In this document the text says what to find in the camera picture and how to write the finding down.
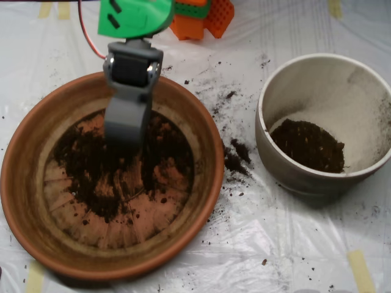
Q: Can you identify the dark soil pile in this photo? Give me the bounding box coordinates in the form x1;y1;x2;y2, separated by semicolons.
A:
54;112;193;223

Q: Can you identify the beige masking tape strip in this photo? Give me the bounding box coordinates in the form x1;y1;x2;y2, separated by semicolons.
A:
38;2;53;20
57;2;71;21
328;0;343;19
347;249;377;293
25;261;46;293

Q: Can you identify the spilled soil clump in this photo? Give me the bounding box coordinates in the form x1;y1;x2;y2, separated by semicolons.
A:
224;137;253;176

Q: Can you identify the clear plastic cover sheet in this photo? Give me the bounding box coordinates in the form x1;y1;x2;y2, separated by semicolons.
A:
0;0;391;293

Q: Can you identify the red and white servo cable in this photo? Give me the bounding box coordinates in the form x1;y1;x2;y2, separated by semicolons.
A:
78;0;108;60

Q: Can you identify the terracotta plant saucer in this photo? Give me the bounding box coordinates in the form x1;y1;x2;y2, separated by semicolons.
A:
0;69;226;281

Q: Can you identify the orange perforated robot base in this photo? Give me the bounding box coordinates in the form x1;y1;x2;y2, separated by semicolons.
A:
169;0;235;41

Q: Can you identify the dark soil heap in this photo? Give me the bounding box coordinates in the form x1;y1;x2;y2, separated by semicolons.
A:
270;118;346;174

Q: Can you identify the white plant pot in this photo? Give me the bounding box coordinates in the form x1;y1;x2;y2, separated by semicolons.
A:
255;53;391;197

